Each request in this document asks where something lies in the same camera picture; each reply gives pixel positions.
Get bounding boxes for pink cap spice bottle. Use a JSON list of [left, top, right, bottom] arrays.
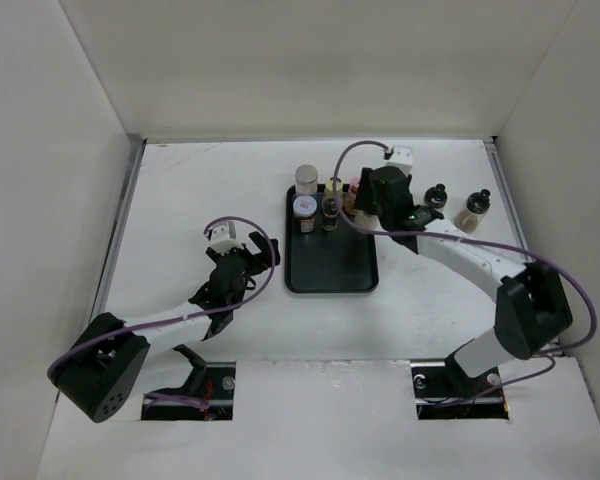
[[343, 177, 360, 216]]

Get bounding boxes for dark sauce jar white lid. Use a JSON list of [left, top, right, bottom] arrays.
[[292, 195, 318, 233]]

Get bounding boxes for yellow cap spice bottle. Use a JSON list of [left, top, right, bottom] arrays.
[[323, 177, 343, 200]]

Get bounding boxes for small dark spice bottle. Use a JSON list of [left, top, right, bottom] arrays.
[[321, 197, 339, 231]]

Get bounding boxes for tall jar silver lid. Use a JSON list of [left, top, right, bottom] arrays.
[[295, 164, 318, 196]]

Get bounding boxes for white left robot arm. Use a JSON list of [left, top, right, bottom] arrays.
[[47, 222, 280, 423]]

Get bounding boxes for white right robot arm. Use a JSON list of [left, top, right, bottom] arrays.
[[355, 166, 573, 396]]

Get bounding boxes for black pump bottle left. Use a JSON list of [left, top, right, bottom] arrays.
[[424, 183, 448, 212]]

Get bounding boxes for black pump bottle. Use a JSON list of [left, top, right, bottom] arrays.
[[454, 189, 491, 234], [424, 183, 448, 212]]

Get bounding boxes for black rectangular tray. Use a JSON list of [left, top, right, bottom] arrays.
[[284, 186, 379, 294]]

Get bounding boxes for black pump bottle right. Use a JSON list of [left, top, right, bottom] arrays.
[[454, 189, 491, 234]]

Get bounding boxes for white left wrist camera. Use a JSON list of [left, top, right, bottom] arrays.
[[205, 220, 242, 255]]

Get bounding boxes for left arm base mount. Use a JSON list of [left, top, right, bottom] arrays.
[[140, 344, 237, 422]]

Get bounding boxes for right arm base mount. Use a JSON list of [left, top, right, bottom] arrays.
[[410, 359, 509, 420]]

